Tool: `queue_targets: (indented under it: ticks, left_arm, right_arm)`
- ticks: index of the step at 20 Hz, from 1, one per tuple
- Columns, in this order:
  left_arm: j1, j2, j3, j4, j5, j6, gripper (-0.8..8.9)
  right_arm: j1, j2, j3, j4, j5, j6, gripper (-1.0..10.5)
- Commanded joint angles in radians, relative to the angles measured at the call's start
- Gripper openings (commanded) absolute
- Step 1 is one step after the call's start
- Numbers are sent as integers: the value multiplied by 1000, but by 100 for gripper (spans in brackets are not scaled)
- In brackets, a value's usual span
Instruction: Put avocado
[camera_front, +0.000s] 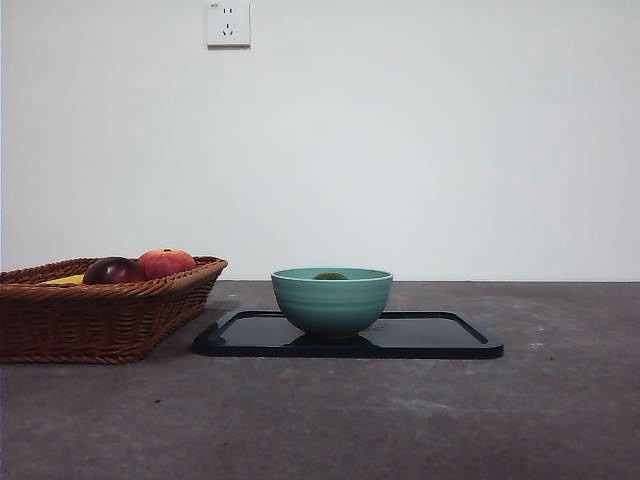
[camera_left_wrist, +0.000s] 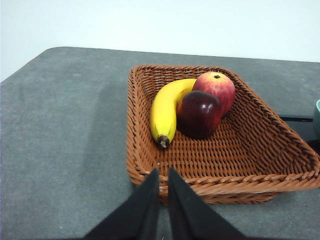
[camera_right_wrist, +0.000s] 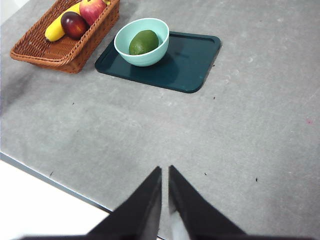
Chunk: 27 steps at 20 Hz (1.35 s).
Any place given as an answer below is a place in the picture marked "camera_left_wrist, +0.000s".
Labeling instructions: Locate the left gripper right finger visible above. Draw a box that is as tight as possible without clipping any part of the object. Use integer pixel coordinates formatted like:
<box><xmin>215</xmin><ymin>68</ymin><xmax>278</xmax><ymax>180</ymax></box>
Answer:
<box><xmin>168</xmin><ymin>166</ymin><xmax>248</xmax><ymax>240</ymax></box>

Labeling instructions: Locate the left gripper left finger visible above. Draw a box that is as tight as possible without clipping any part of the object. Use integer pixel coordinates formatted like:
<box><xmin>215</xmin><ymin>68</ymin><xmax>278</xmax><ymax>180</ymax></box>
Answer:
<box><xmin>82</xmin><ymin>167</ymin><xmax>160</xmax><ymax>240</ymax></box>

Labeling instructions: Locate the brown wicker basket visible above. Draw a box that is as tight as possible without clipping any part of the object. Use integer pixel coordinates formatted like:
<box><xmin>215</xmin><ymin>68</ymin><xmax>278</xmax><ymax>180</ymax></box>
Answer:
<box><xmin>125</xmin><ymin>64</ymin><xmax>320</xmax><ymax>206</ymax></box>

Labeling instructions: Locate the dark red apple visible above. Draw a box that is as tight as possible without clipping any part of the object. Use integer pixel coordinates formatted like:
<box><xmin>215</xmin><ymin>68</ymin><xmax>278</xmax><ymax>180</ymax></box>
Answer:
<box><xmin>176</xmin><ymin>90</ymin><xmax>223</xmax><ymax>139</ymax></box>

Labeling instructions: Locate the yellow banana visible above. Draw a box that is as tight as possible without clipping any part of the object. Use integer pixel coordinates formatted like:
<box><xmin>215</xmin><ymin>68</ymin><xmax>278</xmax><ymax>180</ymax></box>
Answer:
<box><xmin>149</xmin><ymin>78</ymin><xmax>198</xmax><ymax>149</ymax></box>

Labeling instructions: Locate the red yellow apple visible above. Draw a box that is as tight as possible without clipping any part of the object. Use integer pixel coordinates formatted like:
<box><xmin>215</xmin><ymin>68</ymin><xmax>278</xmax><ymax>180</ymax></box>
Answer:
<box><xmin>192</xmin><ymin>71</ymin><xmax>236</xmax><ymax>118</ymax></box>

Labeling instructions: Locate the black flat tray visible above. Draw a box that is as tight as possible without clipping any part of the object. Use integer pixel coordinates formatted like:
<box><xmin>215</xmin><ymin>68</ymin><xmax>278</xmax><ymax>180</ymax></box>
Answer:
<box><xmin>277</xmin><ymin>113</ymin><xmax>316</xmax><ymax>124</ymax></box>

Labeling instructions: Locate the teal ceramic bowl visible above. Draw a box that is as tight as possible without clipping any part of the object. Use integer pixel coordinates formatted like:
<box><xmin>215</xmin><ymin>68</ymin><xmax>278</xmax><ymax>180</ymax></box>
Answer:
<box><xmin>315</xmin><ymin>98</ymin><xmax>320</xmax><ymax>139</ymax></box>

